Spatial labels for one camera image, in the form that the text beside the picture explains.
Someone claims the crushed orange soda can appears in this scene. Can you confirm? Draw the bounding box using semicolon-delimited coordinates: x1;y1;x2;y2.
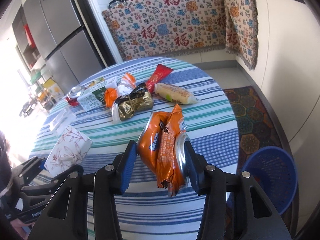
137;111;190;189

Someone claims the green white milk carton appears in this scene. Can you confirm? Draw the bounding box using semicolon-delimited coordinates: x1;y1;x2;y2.
77;76;118;112

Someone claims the crushed red soda can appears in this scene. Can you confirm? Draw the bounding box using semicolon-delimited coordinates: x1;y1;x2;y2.
66;85;86;107

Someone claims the yellow bread snack package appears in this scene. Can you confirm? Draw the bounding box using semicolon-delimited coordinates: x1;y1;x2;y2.
154;83;199;105

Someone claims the blue plastic trash basket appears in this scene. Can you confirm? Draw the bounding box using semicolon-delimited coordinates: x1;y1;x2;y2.
241;146;298;215

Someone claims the kitchen storage shelf rack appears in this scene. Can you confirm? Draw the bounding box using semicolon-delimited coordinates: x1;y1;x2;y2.
12;6;63;117

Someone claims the floral tissue box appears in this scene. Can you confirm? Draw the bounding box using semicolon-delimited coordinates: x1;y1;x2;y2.
44;125;92;177

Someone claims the colourful hexagon floor rug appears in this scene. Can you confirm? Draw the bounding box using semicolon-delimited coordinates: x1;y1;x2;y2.
224;86;282;171

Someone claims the blue striped tablecloth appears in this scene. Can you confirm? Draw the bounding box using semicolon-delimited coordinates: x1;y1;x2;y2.
29;56;240;240

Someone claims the clear plastic box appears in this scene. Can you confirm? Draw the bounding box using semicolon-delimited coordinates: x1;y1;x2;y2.
49;106;76;137

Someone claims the gold black foil wrapper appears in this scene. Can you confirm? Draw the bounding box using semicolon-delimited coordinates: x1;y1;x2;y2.
111;83;153;123

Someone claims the small orange wrapper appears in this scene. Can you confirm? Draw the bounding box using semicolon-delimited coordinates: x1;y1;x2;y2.
104;88;118;108

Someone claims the orange white snack wrapper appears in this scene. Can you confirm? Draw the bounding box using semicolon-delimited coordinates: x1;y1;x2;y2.
117;73;136;96

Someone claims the red snack wrapper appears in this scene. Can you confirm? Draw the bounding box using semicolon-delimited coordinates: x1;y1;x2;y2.
145;64;174;94

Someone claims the patterned fabric cover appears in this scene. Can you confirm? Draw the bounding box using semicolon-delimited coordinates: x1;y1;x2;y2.
101;0;227;61

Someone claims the silver refrigerator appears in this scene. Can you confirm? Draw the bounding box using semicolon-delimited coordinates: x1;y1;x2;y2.
23;0;104;93

